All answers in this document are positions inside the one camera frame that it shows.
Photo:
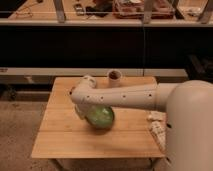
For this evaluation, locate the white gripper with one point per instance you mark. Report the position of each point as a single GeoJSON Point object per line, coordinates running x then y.
{"type": "Point", "coordinates": [82, 110]}

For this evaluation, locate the green ceramic bowl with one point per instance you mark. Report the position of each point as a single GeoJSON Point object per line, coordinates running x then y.
{"type": "Point", "coordinates": [100, 117]}

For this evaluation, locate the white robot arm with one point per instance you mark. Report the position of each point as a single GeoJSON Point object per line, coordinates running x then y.
{"type": "Point", "coordinates": [189, 109]}

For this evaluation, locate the white cup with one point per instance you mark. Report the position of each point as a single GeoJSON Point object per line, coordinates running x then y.
{"type": "Point", "coordinates": [114, 76]}

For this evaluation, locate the white crumpled cloth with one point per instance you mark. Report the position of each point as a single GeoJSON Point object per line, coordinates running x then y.
{"type": "Point", "coordinates": [156, 116]}

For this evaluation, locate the cluttered background shelf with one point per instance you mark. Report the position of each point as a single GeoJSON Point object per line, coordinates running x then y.
{"type": "Point", "coordinates": [107, 13]}

